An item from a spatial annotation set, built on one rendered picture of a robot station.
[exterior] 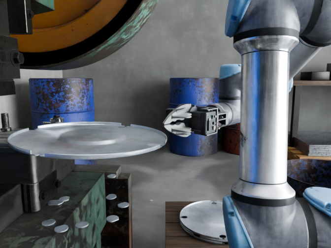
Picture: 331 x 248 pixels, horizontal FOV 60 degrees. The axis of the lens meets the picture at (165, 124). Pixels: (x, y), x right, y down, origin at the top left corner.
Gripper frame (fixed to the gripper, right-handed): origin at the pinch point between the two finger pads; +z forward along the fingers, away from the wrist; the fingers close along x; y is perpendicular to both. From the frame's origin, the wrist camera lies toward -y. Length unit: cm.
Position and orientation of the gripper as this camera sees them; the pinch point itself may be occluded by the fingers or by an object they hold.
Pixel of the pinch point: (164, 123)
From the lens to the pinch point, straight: 72.6
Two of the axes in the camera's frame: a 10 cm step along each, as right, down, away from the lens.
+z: -6.6, 1.2, -7.4
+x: 0.0, 9.9, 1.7
